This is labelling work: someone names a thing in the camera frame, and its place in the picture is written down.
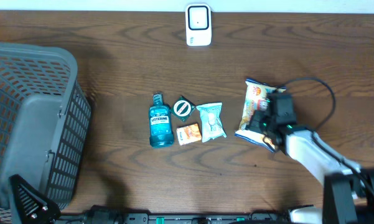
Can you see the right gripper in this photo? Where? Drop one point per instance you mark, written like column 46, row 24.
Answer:
column 252, row 124

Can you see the yellow snack bag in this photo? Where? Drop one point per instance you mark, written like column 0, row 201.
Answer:
column 255, row 99

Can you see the light blue wipes pack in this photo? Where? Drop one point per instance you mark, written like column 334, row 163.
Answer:
column 212, row 126

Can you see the orange small packet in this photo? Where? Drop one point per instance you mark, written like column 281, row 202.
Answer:
column 188, row 134

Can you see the green square box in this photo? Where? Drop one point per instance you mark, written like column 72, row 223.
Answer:
column 183, row 108

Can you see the teal mouthwash bottle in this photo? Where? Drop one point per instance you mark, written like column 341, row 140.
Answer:
column 161, row 134

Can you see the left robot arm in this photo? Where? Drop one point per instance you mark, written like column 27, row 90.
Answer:
column 28, row 205

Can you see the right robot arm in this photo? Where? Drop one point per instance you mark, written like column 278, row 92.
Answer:
column 348, row 187

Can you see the white barcode scanner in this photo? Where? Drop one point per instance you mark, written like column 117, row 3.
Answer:
column 198, row 25

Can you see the grey plastic basket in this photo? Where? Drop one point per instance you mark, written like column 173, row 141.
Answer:
column 44, row 119

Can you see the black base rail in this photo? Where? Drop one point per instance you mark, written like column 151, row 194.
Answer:
column 99, row 214

